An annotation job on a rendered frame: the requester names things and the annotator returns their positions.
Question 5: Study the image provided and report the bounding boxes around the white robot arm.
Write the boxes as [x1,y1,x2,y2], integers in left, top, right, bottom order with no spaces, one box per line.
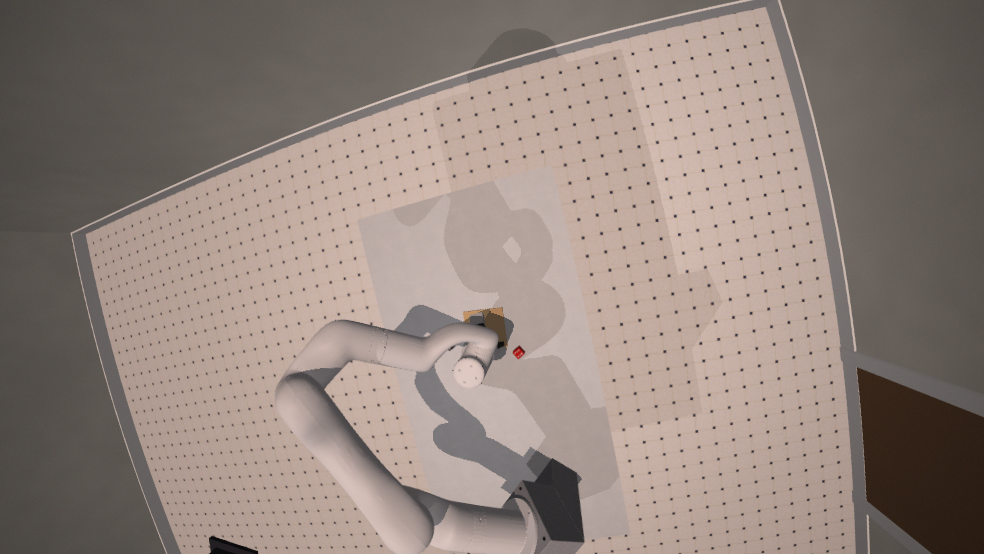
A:
[274,312,538,554]

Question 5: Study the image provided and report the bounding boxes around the tan flat mat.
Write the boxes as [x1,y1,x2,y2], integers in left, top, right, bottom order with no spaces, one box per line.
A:
[463,307,508,347]

